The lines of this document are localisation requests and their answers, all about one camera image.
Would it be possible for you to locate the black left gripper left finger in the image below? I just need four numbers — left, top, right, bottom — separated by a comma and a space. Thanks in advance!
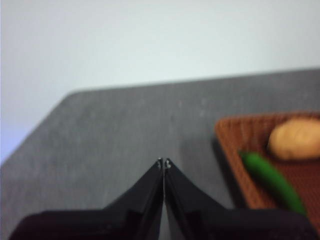
7, 157, 165, 240

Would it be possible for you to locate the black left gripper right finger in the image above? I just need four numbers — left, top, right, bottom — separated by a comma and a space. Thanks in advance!
163, 157, 318, 240

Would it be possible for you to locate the green chili pepper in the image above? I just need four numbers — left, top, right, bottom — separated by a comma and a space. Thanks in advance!
237, 149, 308, 218

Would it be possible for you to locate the brown wicker basket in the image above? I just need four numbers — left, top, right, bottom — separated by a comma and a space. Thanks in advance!
214, 111, 320, 226

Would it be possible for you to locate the yellow-brown potato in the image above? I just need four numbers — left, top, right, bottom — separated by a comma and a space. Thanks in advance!
267, 117, 320, 161

